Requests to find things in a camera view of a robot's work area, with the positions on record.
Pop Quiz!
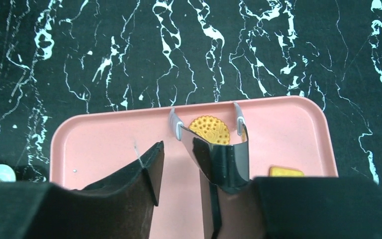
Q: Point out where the orange biscuit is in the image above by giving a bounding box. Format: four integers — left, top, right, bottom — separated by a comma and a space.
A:
269, 166, 305, 177

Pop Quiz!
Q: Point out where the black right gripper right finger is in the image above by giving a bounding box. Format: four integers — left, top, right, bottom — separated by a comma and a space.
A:
192, 137, 382, 239

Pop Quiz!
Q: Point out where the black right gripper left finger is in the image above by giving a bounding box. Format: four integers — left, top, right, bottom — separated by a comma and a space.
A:
0, 141, 165, 239

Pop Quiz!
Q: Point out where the pink serving tray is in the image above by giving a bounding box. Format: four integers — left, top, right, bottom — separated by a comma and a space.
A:
50, 96, 338, 239

